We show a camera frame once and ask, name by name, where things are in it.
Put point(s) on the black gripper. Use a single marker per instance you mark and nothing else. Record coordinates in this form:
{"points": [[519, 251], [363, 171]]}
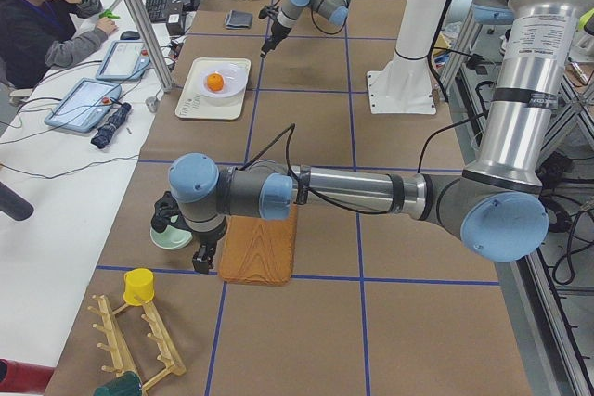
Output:
{"points": [[208, 244], [275, 34]]}

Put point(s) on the white plate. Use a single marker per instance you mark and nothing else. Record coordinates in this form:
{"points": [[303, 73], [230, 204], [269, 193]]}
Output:
{"points": [[235, 77]]}

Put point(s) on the orange fruit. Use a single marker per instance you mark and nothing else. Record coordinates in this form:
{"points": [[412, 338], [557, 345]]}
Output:
{"points": [[215, 82]]}

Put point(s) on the cream bear tray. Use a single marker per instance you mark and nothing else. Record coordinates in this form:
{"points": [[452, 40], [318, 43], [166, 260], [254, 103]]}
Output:
{"points": [[199, 102]]}

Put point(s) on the mint green bowl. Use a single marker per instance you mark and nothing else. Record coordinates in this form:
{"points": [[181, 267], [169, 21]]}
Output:
{"points": [[171, 238]]}

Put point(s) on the grey folded cloth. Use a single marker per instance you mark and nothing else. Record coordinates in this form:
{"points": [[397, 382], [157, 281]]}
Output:
{"points": [[236, 20]]}

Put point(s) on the wooden cutting board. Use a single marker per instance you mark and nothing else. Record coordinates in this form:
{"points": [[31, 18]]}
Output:
{"points": [[259, 252]]}

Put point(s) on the yellow mug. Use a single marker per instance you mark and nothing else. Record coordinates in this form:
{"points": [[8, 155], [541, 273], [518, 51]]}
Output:
{"points": [[138, 286]]}

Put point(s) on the wooden mug rack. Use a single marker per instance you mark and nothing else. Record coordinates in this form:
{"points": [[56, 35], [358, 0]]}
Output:
{"points": [[138, 342]]}

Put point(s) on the black keyboard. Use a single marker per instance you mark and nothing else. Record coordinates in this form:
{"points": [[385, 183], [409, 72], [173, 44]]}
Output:
{"points": [[157, 10]]}

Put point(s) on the black computer mouse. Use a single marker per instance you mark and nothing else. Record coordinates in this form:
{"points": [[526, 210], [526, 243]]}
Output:
{"points": [[130, 35]]}

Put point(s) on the far teach pendant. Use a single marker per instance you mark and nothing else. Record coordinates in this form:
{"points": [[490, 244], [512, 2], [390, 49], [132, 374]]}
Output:
{"points": [[126, 60]]}

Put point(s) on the teach pendant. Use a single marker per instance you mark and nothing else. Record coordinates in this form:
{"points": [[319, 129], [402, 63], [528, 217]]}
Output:
{"points": [[84, 107], [126, 60]]}

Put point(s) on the dark green mug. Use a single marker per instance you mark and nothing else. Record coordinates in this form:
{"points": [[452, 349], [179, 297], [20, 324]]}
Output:
{"points": [[127, 384]]}

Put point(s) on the folded dark umbrella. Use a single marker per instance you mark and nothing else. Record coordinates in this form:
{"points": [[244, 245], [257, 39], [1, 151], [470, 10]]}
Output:
{"points": [[105, 133]]}

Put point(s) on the near teach pendant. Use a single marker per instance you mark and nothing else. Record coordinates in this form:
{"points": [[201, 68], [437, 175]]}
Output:
{"points": [[84, 107]]}

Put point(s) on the seated person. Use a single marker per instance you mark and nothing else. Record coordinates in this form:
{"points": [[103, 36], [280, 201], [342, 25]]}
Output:
{"points": [[37, 35]]}

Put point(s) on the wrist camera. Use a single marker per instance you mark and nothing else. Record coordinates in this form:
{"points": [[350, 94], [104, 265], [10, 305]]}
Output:
{"points": [[268, 12], [166, 212]]}

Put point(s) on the aluminium frame post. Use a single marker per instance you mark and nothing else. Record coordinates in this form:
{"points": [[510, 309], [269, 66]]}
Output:
{"points": [[141, 20]]}

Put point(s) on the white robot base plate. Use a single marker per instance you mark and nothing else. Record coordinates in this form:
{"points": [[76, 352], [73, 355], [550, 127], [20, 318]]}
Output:
{"points": [[405, 83]]}

